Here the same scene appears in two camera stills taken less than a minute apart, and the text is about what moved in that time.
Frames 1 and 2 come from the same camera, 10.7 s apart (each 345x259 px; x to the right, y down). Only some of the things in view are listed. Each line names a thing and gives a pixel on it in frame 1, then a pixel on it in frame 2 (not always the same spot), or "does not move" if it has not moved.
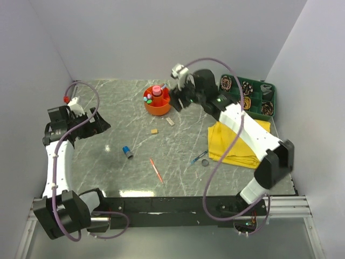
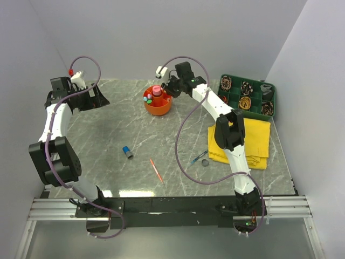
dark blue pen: (198, 157) does not move
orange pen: (155, 169) does not move
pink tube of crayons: (157, 90) does not move
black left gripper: (99, 124) to (97, 100)
